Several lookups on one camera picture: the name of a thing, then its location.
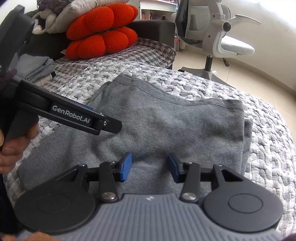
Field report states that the grey sweatshirt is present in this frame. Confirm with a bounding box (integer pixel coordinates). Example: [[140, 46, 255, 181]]
[[17, 75, 253, 194]]

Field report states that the folded grey clothes pile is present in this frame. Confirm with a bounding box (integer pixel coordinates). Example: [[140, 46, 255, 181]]
[[16, 54, 56, 87]]

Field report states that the person's left hand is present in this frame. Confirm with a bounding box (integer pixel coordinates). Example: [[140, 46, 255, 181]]
[[0, 123, 39, 174]]

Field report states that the stuffed toy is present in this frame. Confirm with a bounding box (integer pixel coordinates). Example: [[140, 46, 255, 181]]
[[32, 9, 57, 35]]

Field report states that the grey pillow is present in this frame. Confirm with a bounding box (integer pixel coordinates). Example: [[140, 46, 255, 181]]
[[47, 0, 129, 34]]

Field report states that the red flower-shaped cushion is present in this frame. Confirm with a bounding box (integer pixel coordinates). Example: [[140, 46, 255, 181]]
[[65, 3, 138, 60]]

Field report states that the grey checkered bed quilt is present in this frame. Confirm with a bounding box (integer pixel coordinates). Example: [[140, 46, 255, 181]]
[[3, 39, 295, 236]]

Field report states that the white bookshelf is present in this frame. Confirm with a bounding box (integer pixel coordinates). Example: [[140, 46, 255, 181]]
[[128, 1, 178, 47]]

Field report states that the white office chair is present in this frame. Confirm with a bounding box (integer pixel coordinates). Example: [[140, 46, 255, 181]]
[[172, 1, 261, 86]]

